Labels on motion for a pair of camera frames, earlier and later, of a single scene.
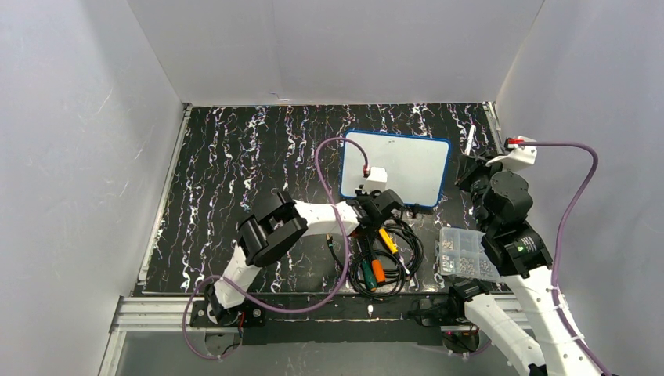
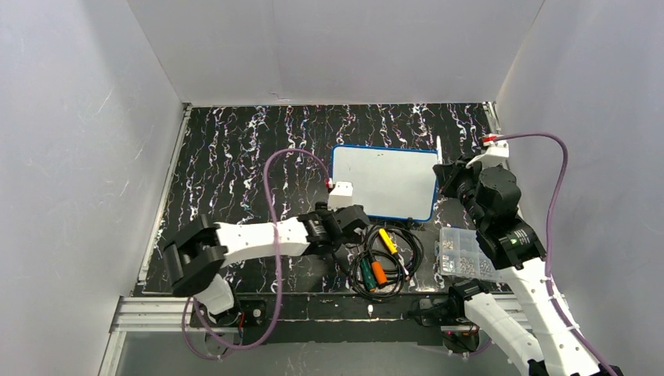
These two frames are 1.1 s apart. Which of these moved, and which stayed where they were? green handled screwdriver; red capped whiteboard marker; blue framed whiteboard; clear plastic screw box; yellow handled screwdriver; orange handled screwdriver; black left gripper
Moved: red capped whiteboard marker; black left gripper; blue framed whiteboard
Stayed: yellow handled screwdriver; clear plastic screw box; green handled screwdriver; orange handled screwdriver
